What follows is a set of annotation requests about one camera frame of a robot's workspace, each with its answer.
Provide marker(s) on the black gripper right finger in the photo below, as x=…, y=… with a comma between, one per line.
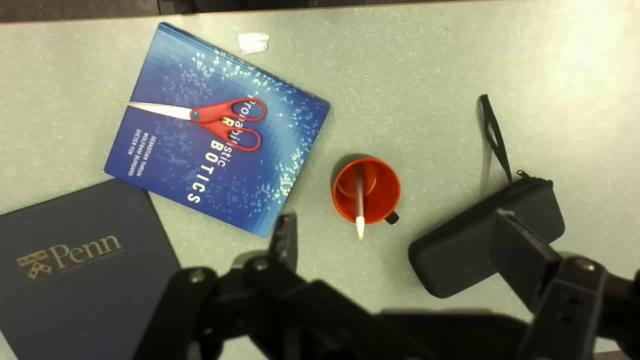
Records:
x=523, y=256

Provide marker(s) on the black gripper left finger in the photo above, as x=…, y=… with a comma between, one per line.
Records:
x=285, y=241

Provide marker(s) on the white pen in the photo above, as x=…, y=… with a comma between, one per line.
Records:
x=361, y=215

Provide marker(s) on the black mug with red inside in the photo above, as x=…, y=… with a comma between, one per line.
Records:
x=380, y=193

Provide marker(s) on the blue robotics textbook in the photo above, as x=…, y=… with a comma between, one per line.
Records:
x=270, y=181

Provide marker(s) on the small white paper scrap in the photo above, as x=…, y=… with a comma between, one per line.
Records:
x=253, y=42

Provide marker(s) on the navy Penn binder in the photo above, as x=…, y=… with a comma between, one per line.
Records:
x=81, y=300

